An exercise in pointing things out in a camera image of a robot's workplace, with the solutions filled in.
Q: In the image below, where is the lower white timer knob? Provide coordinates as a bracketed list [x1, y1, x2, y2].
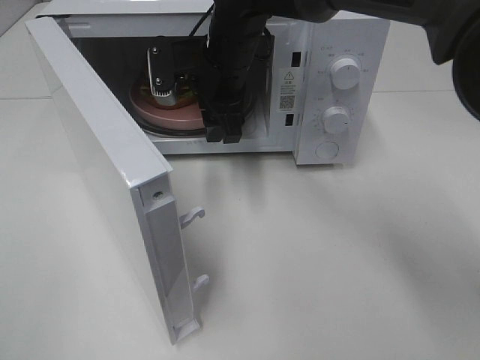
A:
[322, 106, 350, 134]

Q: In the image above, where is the upper white power knob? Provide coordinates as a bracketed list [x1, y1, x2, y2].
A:
[328, 55, 362, 90]

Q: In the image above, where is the pink round plate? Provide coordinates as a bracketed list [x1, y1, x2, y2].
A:
[129, 80, 204, 131]

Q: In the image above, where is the glass microwave turntable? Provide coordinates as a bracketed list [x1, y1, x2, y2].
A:
[139, 89, 259, 137]

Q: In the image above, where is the round white door button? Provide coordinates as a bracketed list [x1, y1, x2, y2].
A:
[315, 141, 340, 160]

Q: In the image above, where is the white microwave door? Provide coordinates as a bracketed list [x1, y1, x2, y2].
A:
[26, 17, 209, 344]

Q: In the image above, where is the white microwave oven body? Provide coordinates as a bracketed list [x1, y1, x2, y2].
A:
[35, 1, 390, 165]

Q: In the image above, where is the burger with sesame bun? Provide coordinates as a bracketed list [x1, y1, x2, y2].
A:
[139, 75, 197, 110]

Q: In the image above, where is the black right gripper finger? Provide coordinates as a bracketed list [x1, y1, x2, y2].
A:
[200, 95, 245, 144]
[172, 37, 207, 73]

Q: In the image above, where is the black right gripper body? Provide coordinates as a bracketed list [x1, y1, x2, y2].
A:
[205, 33, 273, 113]

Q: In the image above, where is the warning label sticker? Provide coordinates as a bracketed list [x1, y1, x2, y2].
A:
[276, 67, 301, 112]

